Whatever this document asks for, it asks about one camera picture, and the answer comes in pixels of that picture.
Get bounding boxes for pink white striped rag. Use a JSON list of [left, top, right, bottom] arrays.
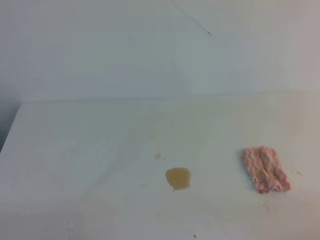
[[241, 146, 291, 194]]

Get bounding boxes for brown coffee stain puddle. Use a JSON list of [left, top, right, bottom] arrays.
[[165, 167, 192, 192]]

